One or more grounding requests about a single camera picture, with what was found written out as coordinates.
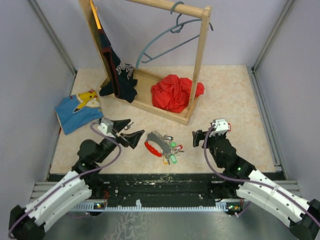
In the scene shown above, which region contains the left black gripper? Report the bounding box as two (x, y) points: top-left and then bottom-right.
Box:
(96, 119), (145, 163)

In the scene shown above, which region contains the key with red tag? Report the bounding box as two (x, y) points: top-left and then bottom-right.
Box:
(173, 144), (184, 155)
(227, 122), (232, 132)

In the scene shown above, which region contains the key with green tag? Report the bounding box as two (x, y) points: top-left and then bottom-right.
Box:
(167, 154), (178, 165)
(169, 142), (177, 149)

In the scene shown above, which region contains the grey key organiser plate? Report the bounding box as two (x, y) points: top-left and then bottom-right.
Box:
(144, 131), (171, 157)

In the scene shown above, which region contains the key with black tag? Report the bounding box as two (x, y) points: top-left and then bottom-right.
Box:
(164, 135), (174, 141)

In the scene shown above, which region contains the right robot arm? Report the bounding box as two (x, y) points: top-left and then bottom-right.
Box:
(192, 129), (320, 240)

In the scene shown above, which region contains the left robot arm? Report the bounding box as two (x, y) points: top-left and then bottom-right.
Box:
(8, 118), (145, 240)

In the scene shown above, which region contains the key with grey tag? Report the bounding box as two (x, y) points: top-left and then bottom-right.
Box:
(124, 122), (134, 131)

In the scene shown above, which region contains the navy blue shirt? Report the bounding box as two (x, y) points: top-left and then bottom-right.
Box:
(98, 29), (138, 103)

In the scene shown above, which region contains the red crumpled cloth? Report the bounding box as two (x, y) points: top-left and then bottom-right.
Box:
(150, 74), (193, 114)

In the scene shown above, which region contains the wooden clothes rack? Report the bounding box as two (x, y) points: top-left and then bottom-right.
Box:
(78, 0), (212, 125)

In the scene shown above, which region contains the blue Pikachu shirt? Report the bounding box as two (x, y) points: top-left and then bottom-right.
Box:
(54, 89), (104, 135)

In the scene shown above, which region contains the teal plastic hanger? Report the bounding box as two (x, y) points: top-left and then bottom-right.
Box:
(134, 0), (214, 69)

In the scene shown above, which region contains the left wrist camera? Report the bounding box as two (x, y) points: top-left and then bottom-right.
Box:
(97, 117), (114, 136)

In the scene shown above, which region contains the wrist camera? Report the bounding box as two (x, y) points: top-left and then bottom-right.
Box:
(97, 117), (114, 136)
(209, 118), (228, 137)

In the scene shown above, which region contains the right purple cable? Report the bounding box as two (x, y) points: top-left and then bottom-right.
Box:
(202, 124), (313, 217)

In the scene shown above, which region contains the purple cable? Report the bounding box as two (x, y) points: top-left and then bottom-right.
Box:
(7, 120), (123, 238)
(202, 124), (313, 217)

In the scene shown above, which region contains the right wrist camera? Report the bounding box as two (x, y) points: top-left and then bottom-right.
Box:
(209, 118), (228, 137)

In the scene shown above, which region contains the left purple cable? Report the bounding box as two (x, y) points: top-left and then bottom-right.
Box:
(7, 120), (123, 238)

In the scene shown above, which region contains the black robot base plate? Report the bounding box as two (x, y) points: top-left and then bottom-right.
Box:
(47, 172), (253, 208)

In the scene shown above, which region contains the grey slotted cable duct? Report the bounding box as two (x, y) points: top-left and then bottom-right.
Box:
(72, 201), (247, 213)

